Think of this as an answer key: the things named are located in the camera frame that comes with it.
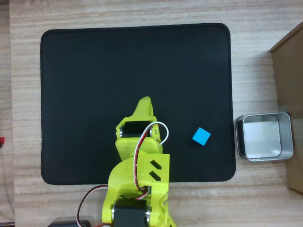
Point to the blue cube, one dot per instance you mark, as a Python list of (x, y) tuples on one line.
[(201, 136)]

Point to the yellow-green robot arm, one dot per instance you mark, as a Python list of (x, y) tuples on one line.
[(127, 175)]

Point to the square metal tin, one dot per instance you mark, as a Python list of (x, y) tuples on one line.
[(262, 137)]

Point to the black rectangular mat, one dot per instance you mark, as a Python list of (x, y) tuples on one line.
[(106, 75)]

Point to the black base block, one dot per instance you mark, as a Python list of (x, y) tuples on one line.
[(68, 222)]

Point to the small red object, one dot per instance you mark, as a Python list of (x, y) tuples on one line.
[(2, 140)]

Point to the brown cardboard box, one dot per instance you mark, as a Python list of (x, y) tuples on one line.
[(290, 94)]

